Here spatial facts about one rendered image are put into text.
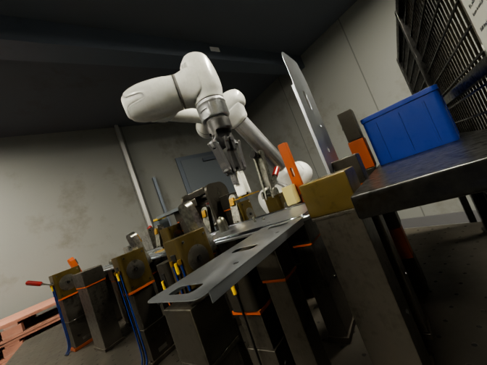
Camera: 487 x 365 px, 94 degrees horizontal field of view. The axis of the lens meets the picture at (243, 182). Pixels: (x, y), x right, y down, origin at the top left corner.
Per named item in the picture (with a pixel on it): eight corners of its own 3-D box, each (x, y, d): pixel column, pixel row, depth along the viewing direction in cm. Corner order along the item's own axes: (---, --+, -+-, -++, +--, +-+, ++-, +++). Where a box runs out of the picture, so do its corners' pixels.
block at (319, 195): (380, 395, 37) (297, 186, 39) (383, 357, 43) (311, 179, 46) (443, 407, 32) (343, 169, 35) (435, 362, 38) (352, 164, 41)
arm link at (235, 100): (287, 197, 155) (308, 173, 157) (300, 202, 139) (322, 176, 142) (203, 112, 131) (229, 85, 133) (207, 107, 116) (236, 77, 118)
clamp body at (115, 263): (135, 374, 69) (99, 263, 71) (167, 345, 78) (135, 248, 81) (146, 378, 65) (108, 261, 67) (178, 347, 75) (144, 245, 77)
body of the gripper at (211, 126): (217, 127, 74) (227, 153, 73) (198, 125, 67) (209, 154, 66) (234, 115, 70) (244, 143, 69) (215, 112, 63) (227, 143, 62)
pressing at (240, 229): (75, 280, 124) (75, 277, 124) (117, 262, 142) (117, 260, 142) (306, 221, 44) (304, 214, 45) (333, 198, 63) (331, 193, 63)
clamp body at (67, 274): (62, 355, 105) (40, 279, 108) (95, 334, 116) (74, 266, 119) (68, 358, 100) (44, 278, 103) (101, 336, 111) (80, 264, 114)
